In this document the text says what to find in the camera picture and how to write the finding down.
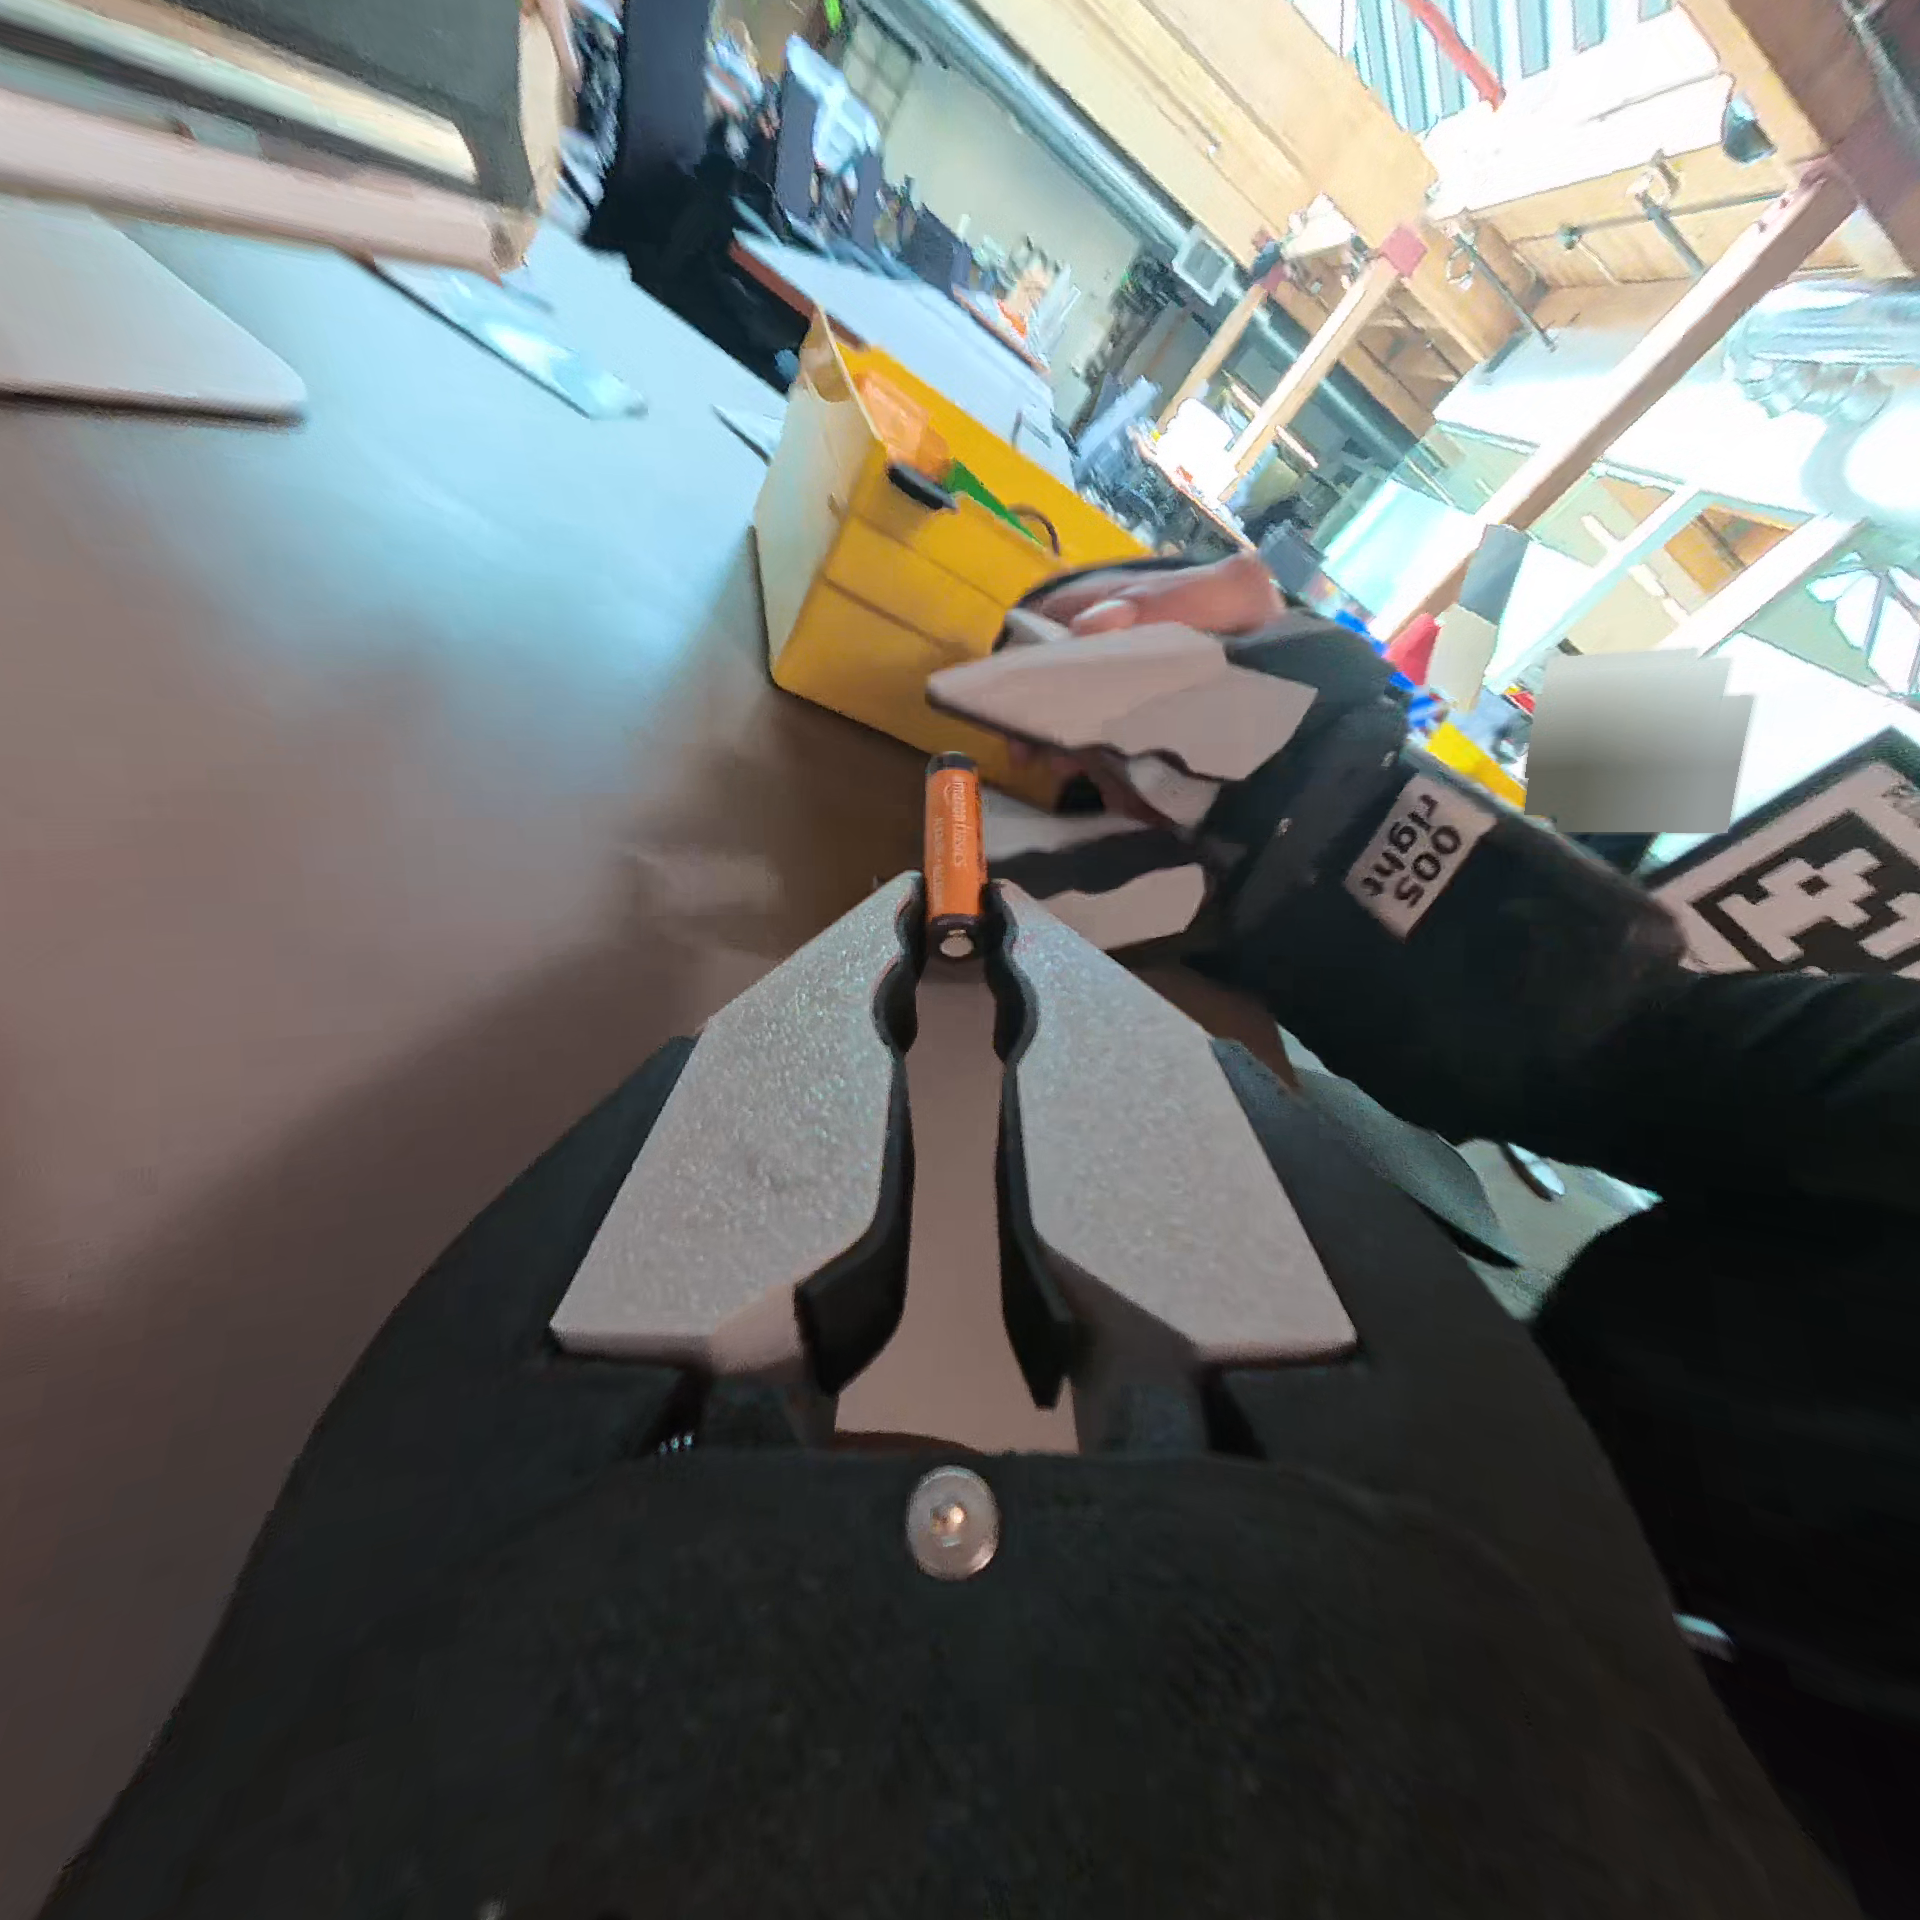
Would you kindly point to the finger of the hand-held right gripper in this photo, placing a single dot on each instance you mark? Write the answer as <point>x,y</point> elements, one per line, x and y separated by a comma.
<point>1126,687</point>
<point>1139,908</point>

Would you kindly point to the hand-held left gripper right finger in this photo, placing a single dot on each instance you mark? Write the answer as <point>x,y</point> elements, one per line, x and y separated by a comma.
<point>1186,1187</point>

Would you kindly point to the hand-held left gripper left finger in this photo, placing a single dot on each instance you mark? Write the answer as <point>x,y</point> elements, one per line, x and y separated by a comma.
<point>720,1187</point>

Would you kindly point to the orange battery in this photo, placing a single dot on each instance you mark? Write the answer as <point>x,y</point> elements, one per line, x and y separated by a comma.
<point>954,839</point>

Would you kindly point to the green tape roll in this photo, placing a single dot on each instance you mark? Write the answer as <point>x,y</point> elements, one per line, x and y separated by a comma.
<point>976,491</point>

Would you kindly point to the yellow plastic bin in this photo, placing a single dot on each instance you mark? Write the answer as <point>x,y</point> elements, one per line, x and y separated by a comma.
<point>885,598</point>

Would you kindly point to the person's right forearm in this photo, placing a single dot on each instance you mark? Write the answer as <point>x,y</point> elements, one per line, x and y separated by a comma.
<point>1800,1078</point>

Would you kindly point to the person's right hand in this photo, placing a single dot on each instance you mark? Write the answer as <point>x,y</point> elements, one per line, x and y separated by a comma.
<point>1171,591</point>

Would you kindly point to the grey background table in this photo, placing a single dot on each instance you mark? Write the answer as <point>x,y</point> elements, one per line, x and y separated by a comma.
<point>900,331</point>

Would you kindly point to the black white marker board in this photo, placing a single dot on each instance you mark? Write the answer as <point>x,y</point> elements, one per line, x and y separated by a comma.
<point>1800,900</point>

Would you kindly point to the person's black clothing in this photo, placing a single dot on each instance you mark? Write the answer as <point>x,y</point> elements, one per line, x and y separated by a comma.
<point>1753,1500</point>

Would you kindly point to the grey flat plate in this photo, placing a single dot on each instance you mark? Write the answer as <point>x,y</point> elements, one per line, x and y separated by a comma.
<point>525,343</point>

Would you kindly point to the black office chair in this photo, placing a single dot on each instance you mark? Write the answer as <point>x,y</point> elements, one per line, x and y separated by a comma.
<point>674,151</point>

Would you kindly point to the black monitor with wooden edge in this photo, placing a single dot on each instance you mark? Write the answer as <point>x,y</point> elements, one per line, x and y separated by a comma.
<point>300,73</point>

